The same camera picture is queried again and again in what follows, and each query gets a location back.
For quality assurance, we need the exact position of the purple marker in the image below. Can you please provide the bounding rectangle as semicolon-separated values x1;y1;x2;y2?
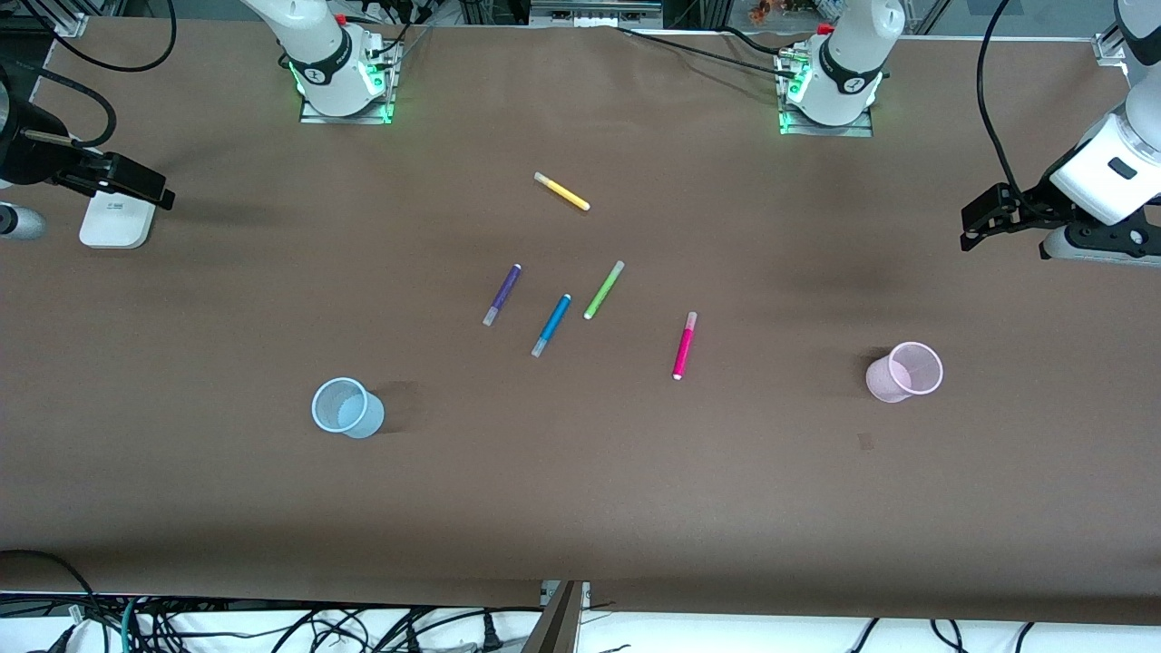
482;263;523;327

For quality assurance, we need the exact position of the green marker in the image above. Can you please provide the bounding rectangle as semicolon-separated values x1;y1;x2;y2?
583;260;627;321

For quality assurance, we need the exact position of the white rounded box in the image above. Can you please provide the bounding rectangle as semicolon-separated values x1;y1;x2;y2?
79;193;156;250

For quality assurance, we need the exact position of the aluminium table frame post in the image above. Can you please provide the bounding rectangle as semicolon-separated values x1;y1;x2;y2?
522;580;591;653

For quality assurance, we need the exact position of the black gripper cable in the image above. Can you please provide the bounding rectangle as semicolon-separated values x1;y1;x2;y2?
34;68;119;151
976;0;1032;197

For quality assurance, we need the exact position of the pink plastic cup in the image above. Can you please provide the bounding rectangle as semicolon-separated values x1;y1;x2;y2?
865;341;945;404

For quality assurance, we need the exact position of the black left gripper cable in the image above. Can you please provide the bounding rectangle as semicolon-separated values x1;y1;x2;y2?
976;0;1032;197

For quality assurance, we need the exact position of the blue marker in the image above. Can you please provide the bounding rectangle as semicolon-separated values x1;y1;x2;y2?
531;293;573;358

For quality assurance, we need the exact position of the grey metal box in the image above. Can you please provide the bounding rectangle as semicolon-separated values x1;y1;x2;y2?
530;0;664;29

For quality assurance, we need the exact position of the yellow marker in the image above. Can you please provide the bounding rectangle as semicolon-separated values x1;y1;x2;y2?
533;171;591;212

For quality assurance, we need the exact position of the pink marker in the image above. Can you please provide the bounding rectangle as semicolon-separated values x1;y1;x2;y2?
672;311;698;381

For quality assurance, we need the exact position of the blue plastic cup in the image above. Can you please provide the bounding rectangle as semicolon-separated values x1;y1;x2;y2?
311;377;385;440

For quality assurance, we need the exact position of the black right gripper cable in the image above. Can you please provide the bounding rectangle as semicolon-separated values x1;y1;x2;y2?
34;68;119;151

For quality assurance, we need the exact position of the black looped cable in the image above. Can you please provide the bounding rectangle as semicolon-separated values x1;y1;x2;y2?
18;0;178;74

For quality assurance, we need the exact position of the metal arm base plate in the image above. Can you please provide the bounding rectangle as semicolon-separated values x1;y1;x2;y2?
298;34;397;126
778;47;874;139

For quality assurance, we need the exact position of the black base power cable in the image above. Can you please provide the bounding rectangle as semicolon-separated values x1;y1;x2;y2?
617;25;801;81

